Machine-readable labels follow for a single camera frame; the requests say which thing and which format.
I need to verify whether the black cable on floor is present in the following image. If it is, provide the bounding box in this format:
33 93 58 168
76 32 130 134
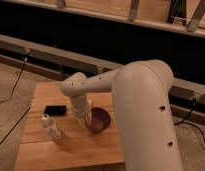
0 53 32 149

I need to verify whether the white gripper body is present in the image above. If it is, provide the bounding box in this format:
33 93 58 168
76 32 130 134
71 96 92 128

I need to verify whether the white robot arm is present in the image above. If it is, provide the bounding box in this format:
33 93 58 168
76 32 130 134
60 60 183 171

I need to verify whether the black cable at right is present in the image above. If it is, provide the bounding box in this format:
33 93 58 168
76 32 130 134
174 97 205 156

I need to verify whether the black rectangular phone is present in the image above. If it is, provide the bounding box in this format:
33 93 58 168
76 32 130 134
44 105 67 116

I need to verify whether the dark ceramic bowl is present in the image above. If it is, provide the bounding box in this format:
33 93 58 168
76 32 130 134
87 107 111 133

